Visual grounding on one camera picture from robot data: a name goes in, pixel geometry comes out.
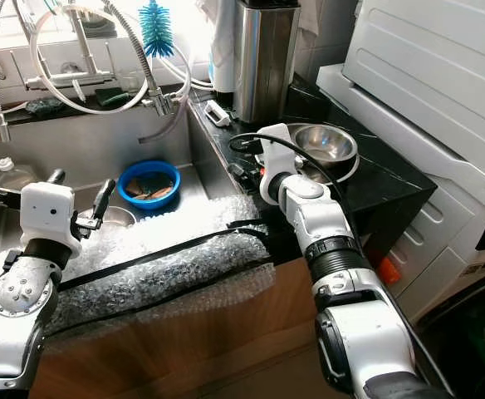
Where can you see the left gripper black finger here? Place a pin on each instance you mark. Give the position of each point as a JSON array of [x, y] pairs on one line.
[[57, 176], [105, 199]]

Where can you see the small stainless steel bowl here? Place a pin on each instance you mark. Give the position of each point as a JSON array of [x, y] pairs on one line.
[[325, 143]]

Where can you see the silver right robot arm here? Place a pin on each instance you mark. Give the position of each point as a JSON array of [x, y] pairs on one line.
[[317, 216]]

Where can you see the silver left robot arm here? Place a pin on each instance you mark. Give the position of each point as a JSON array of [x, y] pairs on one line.
[[18, 332]]

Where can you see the round steel sink dish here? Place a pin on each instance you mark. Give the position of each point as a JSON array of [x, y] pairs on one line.
[[120, 218]]

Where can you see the stainless steel sink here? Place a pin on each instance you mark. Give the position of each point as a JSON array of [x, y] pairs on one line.
[[60, 145]]

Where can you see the small white plastic box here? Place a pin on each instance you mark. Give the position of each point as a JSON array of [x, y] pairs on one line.
[[216, 114]]

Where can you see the blue plastic bowl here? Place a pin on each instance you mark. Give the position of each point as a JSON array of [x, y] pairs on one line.
[[169, 176]]

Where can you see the dark scouring pad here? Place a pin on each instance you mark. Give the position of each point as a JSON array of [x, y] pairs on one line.
[[45, 106]]

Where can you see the green dish sponge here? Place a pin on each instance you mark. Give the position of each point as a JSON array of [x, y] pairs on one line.
[[114, 97]]

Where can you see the large stainless steel plate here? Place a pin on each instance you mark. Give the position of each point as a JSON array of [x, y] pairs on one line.
[[346, 170]]

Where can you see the stainless steel knife block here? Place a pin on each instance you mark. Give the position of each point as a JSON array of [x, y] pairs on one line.
[[263, 66]]

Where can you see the white hanging cloth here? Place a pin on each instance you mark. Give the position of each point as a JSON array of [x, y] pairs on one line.
[[222, 50]]

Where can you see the steel faucet fitting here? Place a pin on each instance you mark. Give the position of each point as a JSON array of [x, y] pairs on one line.
[[80, 46]]

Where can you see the brown wooden cabinet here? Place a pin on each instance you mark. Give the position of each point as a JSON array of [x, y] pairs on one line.
[[193, 349]]

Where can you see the blue bottle brush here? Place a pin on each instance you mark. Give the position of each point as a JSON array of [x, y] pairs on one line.
[[157, 33]]

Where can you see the orange plastic object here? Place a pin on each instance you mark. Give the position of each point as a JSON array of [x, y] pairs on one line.
[[388, 270]]

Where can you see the white washing machine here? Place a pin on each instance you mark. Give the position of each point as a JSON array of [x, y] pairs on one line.
[[425, 58]]

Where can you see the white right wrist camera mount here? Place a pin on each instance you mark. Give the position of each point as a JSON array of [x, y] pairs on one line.
[[274, 158]]

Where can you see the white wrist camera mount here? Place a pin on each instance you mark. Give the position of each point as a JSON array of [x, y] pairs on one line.
[[274, 158], [47, 212]]

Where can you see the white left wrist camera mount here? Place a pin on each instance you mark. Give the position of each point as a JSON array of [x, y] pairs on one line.
[[47, 212]]

